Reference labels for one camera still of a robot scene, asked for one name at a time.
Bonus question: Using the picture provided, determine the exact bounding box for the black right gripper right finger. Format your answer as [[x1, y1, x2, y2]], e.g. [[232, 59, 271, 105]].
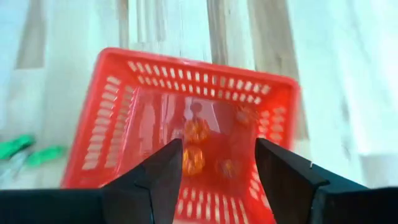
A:
[[254, 138, 330, 224]]

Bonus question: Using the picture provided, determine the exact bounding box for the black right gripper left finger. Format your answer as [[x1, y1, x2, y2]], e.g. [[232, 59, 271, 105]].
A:
[[102, 138, 183, 224]]

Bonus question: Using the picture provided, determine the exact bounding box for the red plastic basket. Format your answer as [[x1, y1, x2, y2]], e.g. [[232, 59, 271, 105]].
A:
[[60, 46, 301, 224]]

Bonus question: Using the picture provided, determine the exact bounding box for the green plastic hand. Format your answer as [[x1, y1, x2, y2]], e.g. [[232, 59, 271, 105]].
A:
[[26, 145, 66, 167], [0, 133, 35, 161]]

